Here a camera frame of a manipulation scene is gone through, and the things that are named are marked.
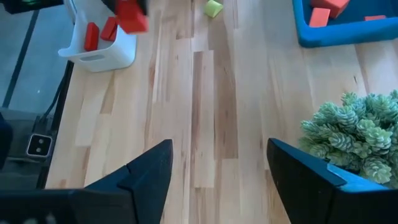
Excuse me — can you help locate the black object with green light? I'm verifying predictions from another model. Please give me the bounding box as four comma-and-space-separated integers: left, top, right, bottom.
0, 0, 65, 15

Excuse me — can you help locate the white plastic bin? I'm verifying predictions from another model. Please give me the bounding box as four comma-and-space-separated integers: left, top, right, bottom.
58, 0, 137, 73

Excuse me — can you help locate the blue plastic bin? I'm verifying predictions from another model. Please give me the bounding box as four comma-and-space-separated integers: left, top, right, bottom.
291, 0, 398, 49

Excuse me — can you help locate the orange rectangular block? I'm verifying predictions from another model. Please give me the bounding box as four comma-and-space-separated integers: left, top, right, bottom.
308, 7, 331, 28
310, 0, 351, 19

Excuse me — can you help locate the red rectangular block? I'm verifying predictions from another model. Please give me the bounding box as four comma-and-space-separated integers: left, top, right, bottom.
84, 22, 100, 52
99, 17, 119, 42

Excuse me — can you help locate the green potted artificial plant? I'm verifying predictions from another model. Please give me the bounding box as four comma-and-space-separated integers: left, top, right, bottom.
298, 89, 398, 190

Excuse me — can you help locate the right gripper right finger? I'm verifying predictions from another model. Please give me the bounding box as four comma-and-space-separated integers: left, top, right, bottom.
266, 138, 398, 224

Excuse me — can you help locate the small red block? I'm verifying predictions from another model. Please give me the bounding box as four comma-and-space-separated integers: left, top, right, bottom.
115, 0, 149, 34

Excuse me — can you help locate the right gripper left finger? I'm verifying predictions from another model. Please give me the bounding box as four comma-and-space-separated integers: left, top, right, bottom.
0, 139, 174, 224

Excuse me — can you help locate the green rectangular block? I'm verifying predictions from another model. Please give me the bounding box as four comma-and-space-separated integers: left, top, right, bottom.
203, 0, 224, 19

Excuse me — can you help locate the black aluminium table frame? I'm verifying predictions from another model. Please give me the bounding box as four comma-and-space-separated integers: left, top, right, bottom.
36, 60, 75, 190

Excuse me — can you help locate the table-level camera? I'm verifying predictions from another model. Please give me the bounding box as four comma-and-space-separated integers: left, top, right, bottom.
25, 133, 53, 159

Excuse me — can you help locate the orange cube block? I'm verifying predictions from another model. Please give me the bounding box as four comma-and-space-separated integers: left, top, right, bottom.
364, 14, 387, 22

